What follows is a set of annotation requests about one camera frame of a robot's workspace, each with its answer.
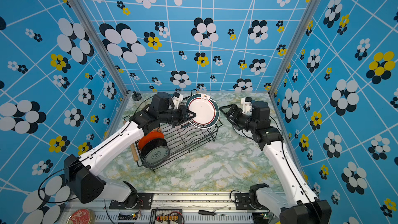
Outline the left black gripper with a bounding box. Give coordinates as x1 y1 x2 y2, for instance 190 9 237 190
159 104 197 125

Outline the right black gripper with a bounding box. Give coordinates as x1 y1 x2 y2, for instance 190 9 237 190
221 105 259 133

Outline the white plate red green band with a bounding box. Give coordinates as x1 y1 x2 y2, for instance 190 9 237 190
186 93 220 129

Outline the black wire dish rack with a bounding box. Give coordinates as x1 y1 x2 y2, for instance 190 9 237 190
123 111 222 171

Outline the grey-green small plate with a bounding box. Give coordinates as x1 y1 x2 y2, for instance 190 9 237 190
143 146 170 169

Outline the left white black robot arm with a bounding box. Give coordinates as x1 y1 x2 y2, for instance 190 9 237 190
64 92 196 208

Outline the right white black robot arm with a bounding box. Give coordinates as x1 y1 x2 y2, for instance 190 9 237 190
219 101 332 224

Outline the black small plate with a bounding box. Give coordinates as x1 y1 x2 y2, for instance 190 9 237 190
141 138 167 158

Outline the orange small plate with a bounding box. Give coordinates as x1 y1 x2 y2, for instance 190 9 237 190
138 131 164 151

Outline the clear jar black lid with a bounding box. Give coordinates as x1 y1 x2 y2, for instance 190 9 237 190
132 91 142 102

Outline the black screwdriver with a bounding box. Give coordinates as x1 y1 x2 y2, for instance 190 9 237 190
198 210 228 216

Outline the black terminal power board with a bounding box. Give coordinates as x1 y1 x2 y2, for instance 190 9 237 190
149 208 185 224

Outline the small green circuit board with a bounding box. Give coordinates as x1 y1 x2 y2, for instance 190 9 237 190
118 213 139 221

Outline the red round tin lid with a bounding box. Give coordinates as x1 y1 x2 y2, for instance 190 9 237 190
66 208 95 224

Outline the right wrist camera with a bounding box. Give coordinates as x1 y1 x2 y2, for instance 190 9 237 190
241 97 252 114

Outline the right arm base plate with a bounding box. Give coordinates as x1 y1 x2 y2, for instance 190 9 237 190
232 192 269 211

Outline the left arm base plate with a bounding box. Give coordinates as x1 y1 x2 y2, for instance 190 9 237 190
109 192 154 210

